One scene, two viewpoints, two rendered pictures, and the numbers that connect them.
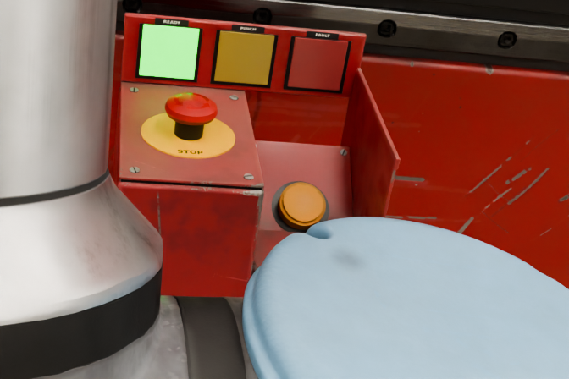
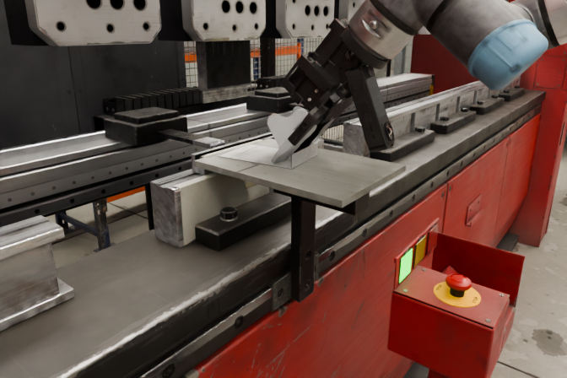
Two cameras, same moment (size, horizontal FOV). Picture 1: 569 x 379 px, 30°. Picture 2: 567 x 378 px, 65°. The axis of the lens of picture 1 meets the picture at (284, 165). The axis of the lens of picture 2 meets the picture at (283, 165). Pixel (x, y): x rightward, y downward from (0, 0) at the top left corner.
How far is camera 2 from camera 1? 0.81 m
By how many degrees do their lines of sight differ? 39
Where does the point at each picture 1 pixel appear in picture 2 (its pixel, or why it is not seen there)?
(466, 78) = (407, 218)
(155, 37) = (404, 261)
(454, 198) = not seen: hidden behind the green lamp
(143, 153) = (472, 312)
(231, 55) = (418, 252)
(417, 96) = (397, 234)
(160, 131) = (452, 299)
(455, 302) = not seen: outside the picture
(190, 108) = (467, 282)
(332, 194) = not seen: hidden behind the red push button
